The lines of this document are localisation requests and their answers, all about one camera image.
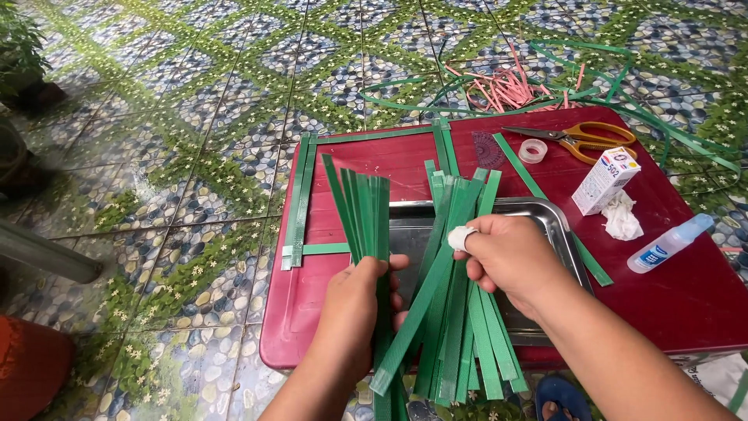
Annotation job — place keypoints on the tangle of long green strips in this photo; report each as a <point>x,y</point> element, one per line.
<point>643,117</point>

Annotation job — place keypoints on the white finger bandage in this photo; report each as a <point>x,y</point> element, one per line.
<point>460,238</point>

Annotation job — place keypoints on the steel tray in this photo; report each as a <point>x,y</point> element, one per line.
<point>543,225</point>

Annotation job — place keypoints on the bundle of green plastic strips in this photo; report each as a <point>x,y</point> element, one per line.
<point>365,210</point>
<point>453,327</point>

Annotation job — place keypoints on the person's left hand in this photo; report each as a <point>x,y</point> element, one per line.
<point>350,310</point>

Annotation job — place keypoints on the crumpled white tissue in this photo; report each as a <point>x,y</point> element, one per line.
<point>622,219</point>

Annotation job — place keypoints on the person's right hand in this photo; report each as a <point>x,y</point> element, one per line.
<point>514,257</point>

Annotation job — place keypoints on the clear tape roll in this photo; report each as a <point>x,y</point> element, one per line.
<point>533,151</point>

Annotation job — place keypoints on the clear glue bottle blue cap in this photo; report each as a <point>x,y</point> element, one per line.
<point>666,245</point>

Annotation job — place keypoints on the pile of pink strips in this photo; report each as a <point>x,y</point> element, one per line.
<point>508,87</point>

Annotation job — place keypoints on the person's right fingers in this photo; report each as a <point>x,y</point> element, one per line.
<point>470,266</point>

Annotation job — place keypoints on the grey pipe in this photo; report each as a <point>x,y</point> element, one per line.
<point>47,251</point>

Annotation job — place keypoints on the white glue box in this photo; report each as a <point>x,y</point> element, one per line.
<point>605,181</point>

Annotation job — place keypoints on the potted green plant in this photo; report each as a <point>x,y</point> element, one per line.
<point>20,58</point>

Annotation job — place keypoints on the blue sandal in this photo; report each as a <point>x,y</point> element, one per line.
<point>561,397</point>

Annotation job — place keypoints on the white printed bag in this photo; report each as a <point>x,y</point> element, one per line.
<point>719,377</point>

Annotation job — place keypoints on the purple transparent protractor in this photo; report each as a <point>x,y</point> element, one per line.
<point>488,149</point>

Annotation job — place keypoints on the orange red fabric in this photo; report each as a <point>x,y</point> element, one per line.
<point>32,368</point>

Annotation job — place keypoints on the green plastic strip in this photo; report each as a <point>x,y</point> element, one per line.
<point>450,149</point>
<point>307,199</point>
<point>526,175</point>
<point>439,149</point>
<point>294,204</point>
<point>374,134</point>
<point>324,249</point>

